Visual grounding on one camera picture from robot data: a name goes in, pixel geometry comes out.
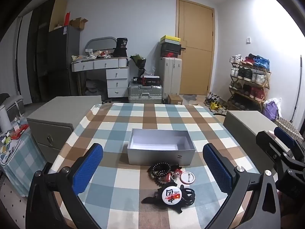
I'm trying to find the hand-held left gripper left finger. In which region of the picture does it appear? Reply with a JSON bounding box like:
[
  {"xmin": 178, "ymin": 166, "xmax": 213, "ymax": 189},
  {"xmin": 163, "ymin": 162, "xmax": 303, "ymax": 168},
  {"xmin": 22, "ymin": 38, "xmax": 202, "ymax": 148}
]
[{"xmin": 25, "ymin": 143, "xmax": 104, "ymax": 229}]

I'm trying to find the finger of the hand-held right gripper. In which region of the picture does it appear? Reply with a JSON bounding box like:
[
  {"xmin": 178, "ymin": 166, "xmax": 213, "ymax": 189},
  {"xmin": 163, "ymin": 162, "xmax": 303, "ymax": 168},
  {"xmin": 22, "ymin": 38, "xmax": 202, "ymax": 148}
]
[
  {"xmin": 274, "ymin": 126, "xmax": 305, "ymax": 163},
  {"xmin": 256, "ymin": 130, "xmax": 305, "ymax": 192}
]

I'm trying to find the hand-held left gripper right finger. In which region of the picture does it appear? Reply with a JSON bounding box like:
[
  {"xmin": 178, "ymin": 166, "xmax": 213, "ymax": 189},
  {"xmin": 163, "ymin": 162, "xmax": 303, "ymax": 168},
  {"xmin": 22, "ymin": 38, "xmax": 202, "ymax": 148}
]
[{"xmin": 202, "ymin": 143, "xmax": 280, "ymax": 229}]

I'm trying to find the white round pin badge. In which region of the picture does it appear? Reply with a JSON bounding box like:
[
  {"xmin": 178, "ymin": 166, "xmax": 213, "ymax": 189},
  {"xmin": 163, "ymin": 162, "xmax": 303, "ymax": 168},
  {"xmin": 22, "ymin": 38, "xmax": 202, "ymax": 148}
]
[{"xmin": 180, "ymin": 172, "xmax": 194, "ymax": 184}]

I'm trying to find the black spiral hair tie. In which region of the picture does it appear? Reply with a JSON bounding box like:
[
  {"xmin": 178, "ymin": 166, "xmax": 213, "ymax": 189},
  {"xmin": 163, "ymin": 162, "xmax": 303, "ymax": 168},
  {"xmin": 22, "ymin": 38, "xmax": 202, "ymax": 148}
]
[{"xmin": 181, "ymin": 186, "xmax": 196, "ymax": 206}]

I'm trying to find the large printed round badge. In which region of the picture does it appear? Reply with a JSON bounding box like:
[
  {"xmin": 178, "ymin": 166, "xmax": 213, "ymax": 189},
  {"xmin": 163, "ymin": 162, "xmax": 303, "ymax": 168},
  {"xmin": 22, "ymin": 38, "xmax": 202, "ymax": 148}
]
[{"xmin": 161, "ymin": 186, "xmax": 183, "ymax": 204}]

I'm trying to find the black beaded bracelet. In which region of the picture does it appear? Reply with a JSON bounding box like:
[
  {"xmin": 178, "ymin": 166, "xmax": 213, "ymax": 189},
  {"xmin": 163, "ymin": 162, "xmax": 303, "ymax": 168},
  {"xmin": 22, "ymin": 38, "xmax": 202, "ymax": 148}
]
[{"xmin": 149, "ymin": 162, "xmax": 171, "ymax": 184}]

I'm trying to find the silver box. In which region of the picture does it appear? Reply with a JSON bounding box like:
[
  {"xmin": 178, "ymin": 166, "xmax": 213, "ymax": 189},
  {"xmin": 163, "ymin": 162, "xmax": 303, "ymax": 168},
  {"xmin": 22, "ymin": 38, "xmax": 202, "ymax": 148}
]
[{"xmin": 127, "ymin": 128, "xmax": 196, "ymax": 166}]

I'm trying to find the black bow hair clip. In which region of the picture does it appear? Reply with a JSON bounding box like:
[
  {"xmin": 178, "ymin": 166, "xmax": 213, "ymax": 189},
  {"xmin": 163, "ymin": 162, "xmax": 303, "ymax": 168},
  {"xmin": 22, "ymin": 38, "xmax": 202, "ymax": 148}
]
[{"xmin": 142, "ymin": 183, "xmax": 191, "ymax": 214}]

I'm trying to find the woven basket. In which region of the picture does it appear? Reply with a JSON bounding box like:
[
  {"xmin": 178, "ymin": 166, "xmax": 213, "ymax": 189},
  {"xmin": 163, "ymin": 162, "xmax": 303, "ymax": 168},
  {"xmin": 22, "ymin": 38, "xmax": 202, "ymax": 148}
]
[{"xmin": 274, "ymin": 117, "xmax": 304, "ymax": 144}]

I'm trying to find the purple bag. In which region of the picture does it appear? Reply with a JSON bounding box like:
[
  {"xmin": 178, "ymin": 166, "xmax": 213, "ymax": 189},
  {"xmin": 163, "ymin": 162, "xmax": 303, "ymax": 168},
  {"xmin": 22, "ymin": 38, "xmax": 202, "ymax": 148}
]
[{"xmin": 262, "ymin": 100, "xmax": 279, "ymax": 122}]

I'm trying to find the grey drawer cabinet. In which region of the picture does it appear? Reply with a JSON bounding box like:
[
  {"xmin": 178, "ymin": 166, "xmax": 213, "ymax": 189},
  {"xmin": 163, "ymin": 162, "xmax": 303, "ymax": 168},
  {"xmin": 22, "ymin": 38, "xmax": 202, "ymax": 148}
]
[
  {"xmin": 223, "ymin": 110, "xmax": 285, "ymax": 148},
  {"xmin": 26, "ymin": 95, "xmax": 102, "ymax": 165}
]

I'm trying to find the wooden shoe rack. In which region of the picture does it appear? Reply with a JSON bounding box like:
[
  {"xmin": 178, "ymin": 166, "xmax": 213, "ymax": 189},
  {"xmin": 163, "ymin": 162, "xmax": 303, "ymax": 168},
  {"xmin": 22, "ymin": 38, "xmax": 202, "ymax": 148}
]
[{"xmin": 229, "ymin": 62, "xmax": 271, "ymax": 110}]

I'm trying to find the thin dark pole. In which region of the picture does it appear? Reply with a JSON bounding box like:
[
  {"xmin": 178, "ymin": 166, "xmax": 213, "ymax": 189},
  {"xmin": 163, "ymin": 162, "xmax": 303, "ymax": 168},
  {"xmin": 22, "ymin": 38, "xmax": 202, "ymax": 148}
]
[{"xmin": 292, "ymin": 55, "xmax": 303, "ymax": 120}]

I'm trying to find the pile of assorted shoes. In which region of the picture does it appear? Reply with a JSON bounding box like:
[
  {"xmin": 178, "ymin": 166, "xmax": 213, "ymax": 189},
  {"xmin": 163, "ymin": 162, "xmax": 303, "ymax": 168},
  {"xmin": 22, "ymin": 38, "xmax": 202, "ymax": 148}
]
[{"xmin": 204, "ymin": 92, "xmax": 229, "ymax": 115}]

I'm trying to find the blue checked side table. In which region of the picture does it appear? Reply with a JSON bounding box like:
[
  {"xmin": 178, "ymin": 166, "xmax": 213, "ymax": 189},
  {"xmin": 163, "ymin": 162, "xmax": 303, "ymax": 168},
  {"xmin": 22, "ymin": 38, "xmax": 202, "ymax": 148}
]
[{"xmin": 0, "ymin": 124, "xmax": 47, "ymax": 197}]

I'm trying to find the checked tablecloth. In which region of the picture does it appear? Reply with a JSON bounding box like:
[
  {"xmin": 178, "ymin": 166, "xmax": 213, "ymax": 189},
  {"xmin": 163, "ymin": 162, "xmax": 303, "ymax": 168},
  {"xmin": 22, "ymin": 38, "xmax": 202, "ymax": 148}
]
[{"xmin": 49, "ymin": 102, "xmax": 270, "ymax": 229}]

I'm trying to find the clutter of small packets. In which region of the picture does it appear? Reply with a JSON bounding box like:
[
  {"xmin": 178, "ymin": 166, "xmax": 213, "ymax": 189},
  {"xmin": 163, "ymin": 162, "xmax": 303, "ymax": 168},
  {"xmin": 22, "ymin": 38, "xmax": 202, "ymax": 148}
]
[{"xmin": 0, "ymin": 123, "xmax": 29, "ymax": 153}]

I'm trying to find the grey clothes heap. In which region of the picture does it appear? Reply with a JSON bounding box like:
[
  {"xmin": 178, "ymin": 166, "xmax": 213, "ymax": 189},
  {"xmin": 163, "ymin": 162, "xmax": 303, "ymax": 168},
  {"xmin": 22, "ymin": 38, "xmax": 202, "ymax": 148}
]
[{"xmin": 86, "ymin": 79, "xmax": 108, "ymax": 96}]

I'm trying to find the brown cardboard box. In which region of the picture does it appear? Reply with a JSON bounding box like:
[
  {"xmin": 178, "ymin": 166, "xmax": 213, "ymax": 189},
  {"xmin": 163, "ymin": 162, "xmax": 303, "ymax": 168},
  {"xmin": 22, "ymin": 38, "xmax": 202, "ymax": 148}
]
[{"xmin": 168, "ymin": 94, "xmax": 183, "ymax": 105}]

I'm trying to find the silver suitcase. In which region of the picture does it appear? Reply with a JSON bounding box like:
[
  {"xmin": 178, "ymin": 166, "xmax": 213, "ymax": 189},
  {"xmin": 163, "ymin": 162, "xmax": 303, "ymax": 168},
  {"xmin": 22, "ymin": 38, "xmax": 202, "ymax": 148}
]
[{"xmin": 128, "ymin": 81, "xmax": 164, "ymax": 104}]

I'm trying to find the white bottle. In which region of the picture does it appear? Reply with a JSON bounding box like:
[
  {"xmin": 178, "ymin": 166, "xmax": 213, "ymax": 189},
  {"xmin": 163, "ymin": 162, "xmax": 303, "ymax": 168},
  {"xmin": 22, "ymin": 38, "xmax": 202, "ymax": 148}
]
[{"xmin": 0, "ymin": 104, "xmax": 12, "ymax": 131}]

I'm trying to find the white suitcase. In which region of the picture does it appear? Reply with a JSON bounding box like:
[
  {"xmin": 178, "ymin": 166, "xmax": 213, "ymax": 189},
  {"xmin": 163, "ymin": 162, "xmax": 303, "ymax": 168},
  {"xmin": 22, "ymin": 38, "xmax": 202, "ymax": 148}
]
[{"xmin": 159, "ymin": 57, "xmax": 183, "ymax": 101}]

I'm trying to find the white desk with drawers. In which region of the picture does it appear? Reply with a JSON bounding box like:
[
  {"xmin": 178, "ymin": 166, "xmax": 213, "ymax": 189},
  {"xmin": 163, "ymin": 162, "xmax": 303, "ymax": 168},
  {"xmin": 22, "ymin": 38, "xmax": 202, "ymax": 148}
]
[{"xmin": 71, "ymin": 57, "xmax": 130, "ymax": 98}]

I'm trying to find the dark grey refrigerator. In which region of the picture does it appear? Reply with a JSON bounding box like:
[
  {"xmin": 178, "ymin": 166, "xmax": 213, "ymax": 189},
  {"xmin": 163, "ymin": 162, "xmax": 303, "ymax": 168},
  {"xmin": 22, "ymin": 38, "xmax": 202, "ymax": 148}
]
[{"xmin": 46, "ymin": 25, "xmax": 80, "ymax": 98}]

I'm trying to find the clutter of desk items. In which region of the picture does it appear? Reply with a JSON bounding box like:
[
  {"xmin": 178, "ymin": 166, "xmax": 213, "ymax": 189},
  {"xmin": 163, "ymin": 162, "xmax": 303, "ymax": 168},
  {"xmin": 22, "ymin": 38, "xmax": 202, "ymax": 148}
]
[{"xmin": 71, "ymin": 49, "xmax": 115, "ymax": 61}]

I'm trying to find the dark wardrobe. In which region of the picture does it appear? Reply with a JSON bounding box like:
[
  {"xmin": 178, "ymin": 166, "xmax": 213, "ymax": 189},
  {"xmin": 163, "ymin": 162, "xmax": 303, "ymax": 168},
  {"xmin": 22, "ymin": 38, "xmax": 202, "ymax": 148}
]
[{"xmin": 26, "ymin": 3, "xmax": 56, "ymax": 103}]

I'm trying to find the wooden door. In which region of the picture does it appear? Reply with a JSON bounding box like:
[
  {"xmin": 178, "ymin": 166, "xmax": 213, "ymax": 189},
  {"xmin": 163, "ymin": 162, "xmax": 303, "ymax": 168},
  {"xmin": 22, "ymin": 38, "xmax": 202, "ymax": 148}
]
[{"xmin": 176, "ymin": 0, "xmax": 215, "ymax": 95}]

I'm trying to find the black wrapped bouquet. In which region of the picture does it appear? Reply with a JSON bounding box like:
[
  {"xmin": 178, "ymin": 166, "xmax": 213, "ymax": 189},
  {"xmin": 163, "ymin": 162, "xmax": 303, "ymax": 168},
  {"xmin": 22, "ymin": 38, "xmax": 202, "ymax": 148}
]
[{"xmin": 129, "ymin": 54, "xmax": 147, "ymax": 77}]

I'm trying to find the white curtain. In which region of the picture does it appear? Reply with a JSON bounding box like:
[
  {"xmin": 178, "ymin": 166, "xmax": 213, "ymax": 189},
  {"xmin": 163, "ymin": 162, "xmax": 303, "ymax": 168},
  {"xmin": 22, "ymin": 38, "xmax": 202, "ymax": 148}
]
[{"xmin": 17, "ymin": 12, "xmax": 32, "ymax": 105}]

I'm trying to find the black carton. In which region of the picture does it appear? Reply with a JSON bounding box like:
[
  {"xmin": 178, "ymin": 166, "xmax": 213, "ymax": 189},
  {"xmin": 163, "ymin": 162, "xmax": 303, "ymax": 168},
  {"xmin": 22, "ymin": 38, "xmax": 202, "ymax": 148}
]
[{"xmin": 112, "ymin": 37, "xmax": 128, "ymax": 58}]

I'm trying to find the arched mirror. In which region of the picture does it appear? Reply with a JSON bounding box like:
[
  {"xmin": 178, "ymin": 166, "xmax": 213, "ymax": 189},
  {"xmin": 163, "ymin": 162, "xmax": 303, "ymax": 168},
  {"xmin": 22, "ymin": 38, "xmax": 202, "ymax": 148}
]
[{"xmin": 85, "ymin": 37, "xmax": 118, "ymax": 53}]

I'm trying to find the dark shoe box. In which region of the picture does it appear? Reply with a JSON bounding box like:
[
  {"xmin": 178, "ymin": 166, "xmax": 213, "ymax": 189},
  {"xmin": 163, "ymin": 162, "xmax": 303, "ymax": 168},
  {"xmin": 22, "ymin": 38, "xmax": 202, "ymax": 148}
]
[{"xmin": 160, "ymin": 42, "xmax": 181, "ymax": 53}]

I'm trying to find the yellow lid shoe box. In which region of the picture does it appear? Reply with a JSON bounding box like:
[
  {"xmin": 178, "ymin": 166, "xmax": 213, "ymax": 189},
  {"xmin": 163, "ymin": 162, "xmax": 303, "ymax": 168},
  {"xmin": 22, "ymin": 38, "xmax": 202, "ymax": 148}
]
[{"xmin": 160, "ymin": 35, "xmax": 181, "ymax": 44}]

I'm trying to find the open cardboard box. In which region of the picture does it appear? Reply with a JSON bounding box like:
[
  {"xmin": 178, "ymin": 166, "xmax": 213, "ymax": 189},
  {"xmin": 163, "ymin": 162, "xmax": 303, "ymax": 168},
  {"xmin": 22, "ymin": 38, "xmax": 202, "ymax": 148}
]
[{"xmin": 69, "ymin": 17, "xmax": 88, "ymax": 31}]

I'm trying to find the tan cardboard panel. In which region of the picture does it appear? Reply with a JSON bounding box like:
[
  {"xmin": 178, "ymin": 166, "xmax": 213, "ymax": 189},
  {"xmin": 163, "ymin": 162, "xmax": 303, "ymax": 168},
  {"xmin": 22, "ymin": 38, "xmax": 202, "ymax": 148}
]
[{"xmin": 49, "ymin": 0, "xmax": 67, "ymax": 32}]

